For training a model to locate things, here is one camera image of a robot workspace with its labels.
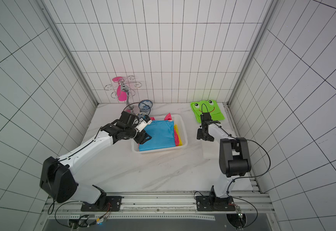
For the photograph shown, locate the blue patterned bowl rear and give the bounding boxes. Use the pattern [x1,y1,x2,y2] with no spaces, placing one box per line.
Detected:
[138,100,153,115]

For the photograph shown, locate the base cable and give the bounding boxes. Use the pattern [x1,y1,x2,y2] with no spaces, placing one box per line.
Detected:
[225,139,272,229]
[48,199,112,229]

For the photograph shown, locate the white plastic basket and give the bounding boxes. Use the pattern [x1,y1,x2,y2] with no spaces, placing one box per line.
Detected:
[131,114,188,154]

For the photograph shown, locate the blue patterned bowl front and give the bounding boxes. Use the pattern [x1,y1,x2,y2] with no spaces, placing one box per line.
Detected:
[136,112,147,119]

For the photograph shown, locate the pink cup on stand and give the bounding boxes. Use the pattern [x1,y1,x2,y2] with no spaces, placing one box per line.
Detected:
[112,77,127,102]

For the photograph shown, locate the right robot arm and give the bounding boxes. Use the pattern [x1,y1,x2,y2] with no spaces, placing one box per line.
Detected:
[197,112,251,206]

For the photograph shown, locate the left base cable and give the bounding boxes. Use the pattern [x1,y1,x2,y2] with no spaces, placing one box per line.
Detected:
[48,199,112,229]

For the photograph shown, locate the pink rabbit raincoat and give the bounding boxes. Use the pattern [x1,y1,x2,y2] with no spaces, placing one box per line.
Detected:
[147,113,180,150]

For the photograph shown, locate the yellow raincoat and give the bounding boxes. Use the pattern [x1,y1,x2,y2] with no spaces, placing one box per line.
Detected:
[174,125,183,146]

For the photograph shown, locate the silver cup holder stand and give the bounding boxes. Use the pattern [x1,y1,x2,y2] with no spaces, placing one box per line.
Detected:
[104,76,142,113]

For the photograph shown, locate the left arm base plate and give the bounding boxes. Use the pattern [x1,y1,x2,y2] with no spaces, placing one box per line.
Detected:
[81,195,123,212]

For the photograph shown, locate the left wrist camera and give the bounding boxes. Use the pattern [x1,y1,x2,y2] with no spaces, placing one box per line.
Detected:
[135,115,152,132]

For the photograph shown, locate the green frog raincoat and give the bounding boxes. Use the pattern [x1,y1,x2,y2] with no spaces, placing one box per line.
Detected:
[190,100,225,123]

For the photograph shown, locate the blue raincoat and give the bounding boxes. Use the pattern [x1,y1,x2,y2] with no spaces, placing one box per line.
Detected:
[139,120,176,152]

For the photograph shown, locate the blue patterned bowl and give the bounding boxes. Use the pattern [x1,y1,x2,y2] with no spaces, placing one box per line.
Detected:
[136,112,147,119]
[138,100,153,115]

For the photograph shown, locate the aluminium mounting rail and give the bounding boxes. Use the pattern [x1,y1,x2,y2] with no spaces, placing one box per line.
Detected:
[40,191,275,224]

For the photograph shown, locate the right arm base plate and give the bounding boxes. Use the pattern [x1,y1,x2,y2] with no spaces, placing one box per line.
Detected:
[195,196,236,212]

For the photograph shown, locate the right base cable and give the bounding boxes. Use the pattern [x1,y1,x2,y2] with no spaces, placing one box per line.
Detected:
[225,139,272,229]

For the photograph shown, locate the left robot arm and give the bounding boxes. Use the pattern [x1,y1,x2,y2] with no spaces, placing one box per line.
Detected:
[39,111,152,205]

